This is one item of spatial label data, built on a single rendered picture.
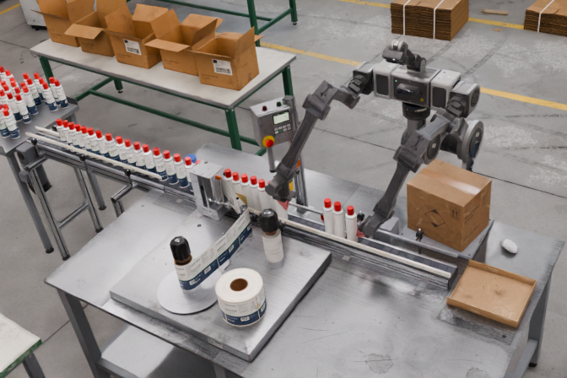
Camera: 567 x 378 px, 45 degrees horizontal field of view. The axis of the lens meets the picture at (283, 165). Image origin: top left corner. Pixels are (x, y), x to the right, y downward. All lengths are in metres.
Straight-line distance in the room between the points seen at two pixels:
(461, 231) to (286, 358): 0.96
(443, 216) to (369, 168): 2.10
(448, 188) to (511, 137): 2.45
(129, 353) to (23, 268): 1.42
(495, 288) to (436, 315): 0.30
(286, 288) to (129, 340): 1.20
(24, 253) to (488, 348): 3.38
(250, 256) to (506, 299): 1.16
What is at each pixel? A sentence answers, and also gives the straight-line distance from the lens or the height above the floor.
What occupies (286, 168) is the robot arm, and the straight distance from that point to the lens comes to 3.13.
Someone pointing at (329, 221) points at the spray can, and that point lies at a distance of 3.27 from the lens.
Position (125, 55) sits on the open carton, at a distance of 5.52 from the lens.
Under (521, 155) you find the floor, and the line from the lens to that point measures 5.42.
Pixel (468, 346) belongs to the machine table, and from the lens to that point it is 2.94.
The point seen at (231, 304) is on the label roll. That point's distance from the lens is 2.91.
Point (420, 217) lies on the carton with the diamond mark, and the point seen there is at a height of 0.95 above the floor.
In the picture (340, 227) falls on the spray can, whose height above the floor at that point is 0.96.
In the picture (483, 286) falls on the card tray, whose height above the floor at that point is 0.83.
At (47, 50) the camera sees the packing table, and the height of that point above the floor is 0.78.
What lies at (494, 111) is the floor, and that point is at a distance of 5.92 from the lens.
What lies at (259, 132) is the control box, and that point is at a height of 1.38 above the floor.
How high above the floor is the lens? 3.08
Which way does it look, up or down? 35 degrees down
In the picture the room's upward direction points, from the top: 8 degrees counter-clockwise
